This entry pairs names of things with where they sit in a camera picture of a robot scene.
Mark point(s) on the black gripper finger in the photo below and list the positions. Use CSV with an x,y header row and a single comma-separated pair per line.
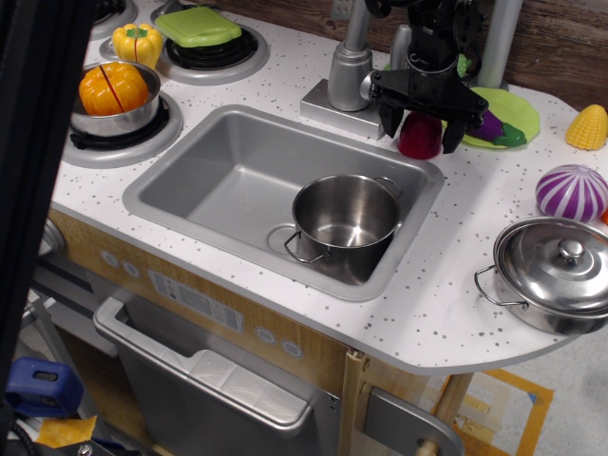
x,y
391,115
454,133

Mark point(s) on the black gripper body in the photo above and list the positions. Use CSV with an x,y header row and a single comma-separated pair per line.
x,y
439,93

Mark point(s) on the red toy sweet potato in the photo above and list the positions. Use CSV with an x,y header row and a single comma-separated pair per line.
x,y
420,136

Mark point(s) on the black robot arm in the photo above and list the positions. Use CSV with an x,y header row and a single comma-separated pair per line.
x,y
441,31

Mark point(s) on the steel pot in sink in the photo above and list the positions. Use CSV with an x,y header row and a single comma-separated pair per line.
x,y
345,218

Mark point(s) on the steel pot with lid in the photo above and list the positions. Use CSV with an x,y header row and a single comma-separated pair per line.
x,y
551,273

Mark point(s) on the grey toy sink basin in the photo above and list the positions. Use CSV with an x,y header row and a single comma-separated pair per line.
x,y
232,180

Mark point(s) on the green toy vegetable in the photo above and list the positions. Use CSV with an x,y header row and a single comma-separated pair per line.
x,y
464,66

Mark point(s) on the purple toy eggplant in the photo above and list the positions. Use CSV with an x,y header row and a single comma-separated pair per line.
x,y
496,132

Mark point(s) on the silver toy faucet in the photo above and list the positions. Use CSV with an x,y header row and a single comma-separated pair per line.
x,y
337,101

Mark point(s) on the light green plate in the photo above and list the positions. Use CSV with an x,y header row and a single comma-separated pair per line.
x,y
510,109

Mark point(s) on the silver vertical pole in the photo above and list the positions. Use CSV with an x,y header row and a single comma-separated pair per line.
x,y
503,23

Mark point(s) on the purple striped toy onion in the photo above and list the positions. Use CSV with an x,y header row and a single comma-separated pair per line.
x,y
572,191

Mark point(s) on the yellow toy corn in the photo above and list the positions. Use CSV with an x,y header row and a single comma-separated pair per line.
x,y
589,129

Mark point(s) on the back right stove burner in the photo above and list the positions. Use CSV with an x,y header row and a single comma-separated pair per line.
x,y
216,65

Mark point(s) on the stove burner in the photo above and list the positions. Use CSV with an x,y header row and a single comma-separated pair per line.
x,y
112,15
97,152
216,65

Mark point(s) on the green cutting board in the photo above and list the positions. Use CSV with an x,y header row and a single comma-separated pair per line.
x,y
199,27

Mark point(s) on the steel saucepan on burner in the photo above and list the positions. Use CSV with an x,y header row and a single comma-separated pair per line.
x,y
114,125

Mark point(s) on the yellow toy bell pepper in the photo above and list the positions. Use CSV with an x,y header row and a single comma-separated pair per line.
x,y
140,44

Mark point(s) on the orange toy pumpkin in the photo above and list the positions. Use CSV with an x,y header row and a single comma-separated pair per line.
x,y
114,88

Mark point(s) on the back left stove burner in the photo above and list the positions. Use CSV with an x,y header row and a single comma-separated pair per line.
x,y
112,15

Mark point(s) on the front left stove burner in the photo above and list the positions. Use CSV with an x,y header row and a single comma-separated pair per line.
x,y
97,152

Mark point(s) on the grey rounded cabinet door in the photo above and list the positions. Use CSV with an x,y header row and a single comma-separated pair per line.
x,y
403,427

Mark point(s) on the silver dishwasher door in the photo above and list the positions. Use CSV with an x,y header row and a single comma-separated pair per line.
x,y
202,395

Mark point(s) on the silver oven knob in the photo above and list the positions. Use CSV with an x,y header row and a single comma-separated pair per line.
x,y
52,239

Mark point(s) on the blue clamp tool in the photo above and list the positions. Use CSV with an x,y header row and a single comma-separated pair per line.
x,y
41,388

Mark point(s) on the black foreground post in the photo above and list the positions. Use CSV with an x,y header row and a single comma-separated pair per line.
x,y
43,46

